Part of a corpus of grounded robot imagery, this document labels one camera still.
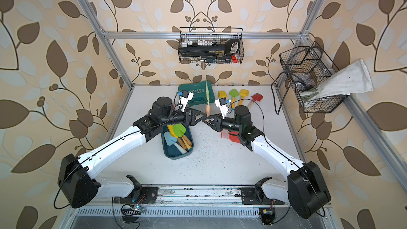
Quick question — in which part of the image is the yellow shovel blue handle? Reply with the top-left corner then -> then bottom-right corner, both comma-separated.
218,90 -> 227,99

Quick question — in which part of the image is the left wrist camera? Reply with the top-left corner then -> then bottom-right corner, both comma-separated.
178,90 -> 194,112

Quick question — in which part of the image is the green shovel orange handle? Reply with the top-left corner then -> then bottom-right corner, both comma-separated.
229,89 -> 239,110

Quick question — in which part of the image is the red shovel wooden handle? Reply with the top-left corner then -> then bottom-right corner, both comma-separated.
248,93 -> 263,108

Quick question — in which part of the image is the red work glove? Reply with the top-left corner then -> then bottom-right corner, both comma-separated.
220,129 -> 241,144

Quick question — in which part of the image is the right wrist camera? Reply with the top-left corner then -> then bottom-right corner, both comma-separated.
215,98 -> 231,119

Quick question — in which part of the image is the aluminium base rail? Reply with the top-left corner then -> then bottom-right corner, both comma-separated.
61,176 -> 331,219

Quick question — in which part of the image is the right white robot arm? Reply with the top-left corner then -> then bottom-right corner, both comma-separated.
205,106 -> 331,219

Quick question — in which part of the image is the wire basket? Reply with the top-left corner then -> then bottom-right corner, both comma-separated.
279,42 -> 348,113
178,26 -> 244,66

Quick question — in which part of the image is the black handheld tool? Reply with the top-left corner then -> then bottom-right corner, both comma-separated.
178,39 -> 244,57

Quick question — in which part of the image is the back wire basket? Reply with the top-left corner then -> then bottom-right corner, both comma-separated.
178,26 -> 244,66

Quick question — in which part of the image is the right wire basket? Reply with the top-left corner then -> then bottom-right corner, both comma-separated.
279,42 -> 348,113

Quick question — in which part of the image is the yellow square shovel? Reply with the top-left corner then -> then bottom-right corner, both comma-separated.
168,125 -> 191,151

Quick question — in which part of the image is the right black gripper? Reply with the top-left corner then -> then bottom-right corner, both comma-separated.
206,113 -> 243,134

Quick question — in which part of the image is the green round shovel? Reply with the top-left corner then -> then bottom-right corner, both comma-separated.
173,124 -> 192,149

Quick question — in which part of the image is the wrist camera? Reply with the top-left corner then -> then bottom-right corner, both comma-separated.
215,98 -> 231,119
178,90 -> 194,112

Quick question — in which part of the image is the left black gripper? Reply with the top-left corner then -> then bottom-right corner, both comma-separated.
161,108 -> 209,129

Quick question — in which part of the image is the light blue shovel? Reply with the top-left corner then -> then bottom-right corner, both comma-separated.
164,131 -> 187,154

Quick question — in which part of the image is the yellow shovel wooden handle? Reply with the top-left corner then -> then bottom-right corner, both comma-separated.
238,89 -> 250,106

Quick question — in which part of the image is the green trowel wooden handle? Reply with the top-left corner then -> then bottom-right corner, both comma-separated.
206,83 -> 211,117

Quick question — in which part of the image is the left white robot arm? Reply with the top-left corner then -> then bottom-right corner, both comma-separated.
57,96 -> 205,208

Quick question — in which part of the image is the white cloth bag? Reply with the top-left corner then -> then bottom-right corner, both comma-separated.
300,59 -> 374,102

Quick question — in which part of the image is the teal storage box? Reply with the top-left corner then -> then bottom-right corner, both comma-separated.
161,124 -> 194,160

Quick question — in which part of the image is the green tool case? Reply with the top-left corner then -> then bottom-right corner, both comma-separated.
178,81 -> 215,107

